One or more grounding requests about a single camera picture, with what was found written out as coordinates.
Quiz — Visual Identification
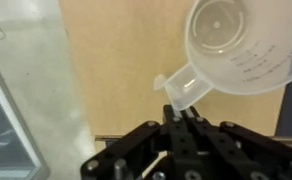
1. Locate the clear plastic measuring jug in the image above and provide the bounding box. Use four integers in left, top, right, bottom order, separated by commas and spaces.
153, 0, 292, 110

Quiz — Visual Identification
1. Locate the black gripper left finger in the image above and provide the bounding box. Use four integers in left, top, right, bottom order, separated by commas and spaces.
162, 105, 180, 134

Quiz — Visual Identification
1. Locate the upper cardboard box under jug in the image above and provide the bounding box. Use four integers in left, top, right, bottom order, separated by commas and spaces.
58, 0, 284, 138

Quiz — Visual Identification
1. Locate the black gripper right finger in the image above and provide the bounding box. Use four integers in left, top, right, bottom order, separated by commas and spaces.
184, 107, 204, 134

